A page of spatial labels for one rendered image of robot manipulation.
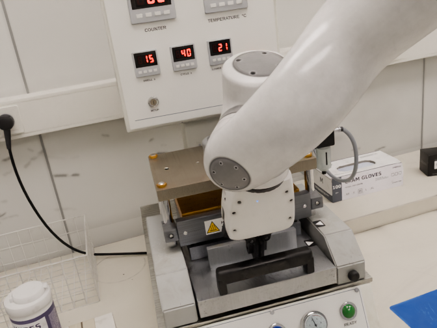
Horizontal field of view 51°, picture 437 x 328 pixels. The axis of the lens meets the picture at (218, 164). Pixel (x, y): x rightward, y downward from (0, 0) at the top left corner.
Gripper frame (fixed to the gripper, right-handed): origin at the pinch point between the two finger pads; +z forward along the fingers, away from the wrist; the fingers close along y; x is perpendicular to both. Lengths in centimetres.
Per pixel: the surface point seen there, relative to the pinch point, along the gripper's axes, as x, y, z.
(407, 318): -5.9, 29.1, 25.6
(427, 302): -3.4, 35.5, 26.5
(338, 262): -5.0, 11.9, 2.7
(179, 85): 33.5, -4.9, -10.8
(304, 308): -8.5, 5.2, 7.4
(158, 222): 15.6, -14.1, 6.9
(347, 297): -8.4, 12.5, 7.4
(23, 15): 72, -35, -15
